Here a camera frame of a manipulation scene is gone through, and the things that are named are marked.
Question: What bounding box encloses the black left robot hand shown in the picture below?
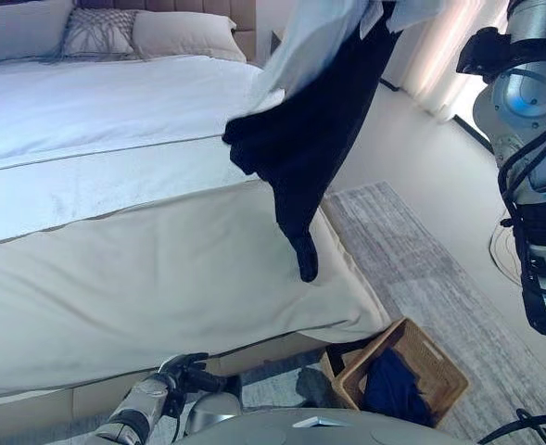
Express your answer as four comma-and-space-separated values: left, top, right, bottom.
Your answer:
159, 351, 230, 396

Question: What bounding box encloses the dark blue garment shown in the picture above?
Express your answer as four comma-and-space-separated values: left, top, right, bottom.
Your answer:
362, 347, 438, 428

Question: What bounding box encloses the black garment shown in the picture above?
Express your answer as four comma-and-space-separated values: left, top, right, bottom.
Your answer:
221, 0, 407, 285

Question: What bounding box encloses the white shirt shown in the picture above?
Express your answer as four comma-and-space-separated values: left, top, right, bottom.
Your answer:
242, 0, 460, 124

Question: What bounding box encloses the beige upholstered bed base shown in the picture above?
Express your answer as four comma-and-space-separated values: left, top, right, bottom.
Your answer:
0, 331, 339, 442

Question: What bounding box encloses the bed with beige cover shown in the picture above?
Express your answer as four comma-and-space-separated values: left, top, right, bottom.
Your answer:
0, 178, 392, 401

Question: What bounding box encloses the brown wicker basket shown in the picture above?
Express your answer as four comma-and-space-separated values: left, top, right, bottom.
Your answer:
321, 317, 470, 430

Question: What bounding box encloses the grey robot torso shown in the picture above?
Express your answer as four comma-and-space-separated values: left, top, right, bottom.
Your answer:
174, 407, 487, 445

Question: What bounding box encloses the grey patterned rug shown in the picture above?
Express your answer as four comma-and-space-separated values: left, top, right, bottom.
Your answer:
225, 180, 546, 445

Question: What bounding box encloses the white duvet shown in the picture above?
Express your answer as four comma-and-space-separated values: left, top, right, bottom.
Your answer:
0, 54, 286, 248

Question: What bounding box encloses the white round stand base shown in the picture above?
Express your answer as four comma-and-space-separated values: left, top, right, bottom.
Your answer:
489, 221, 529, 280

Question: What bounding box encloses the beige pillow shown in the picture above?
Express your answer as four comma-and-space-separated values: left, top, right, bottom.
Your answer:
131, 9, 248, 64

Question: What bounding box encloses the grey patterned pillow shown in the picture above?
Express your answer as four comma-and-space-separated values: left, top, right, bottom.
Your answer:
61, 7, 140, 59

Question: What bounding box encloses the large white pillow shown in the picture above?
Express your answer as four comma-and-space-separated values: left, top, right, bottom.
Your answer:
0, 3, 77, 66

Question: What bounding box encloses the white sheer curtain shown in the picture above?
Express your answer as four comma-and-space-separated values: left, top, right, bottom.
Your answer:
377, 0, 515, 124

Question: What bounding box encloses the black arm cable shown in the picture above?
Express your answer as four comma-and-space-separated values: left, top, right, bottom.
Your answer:
497, 123, 546, 339

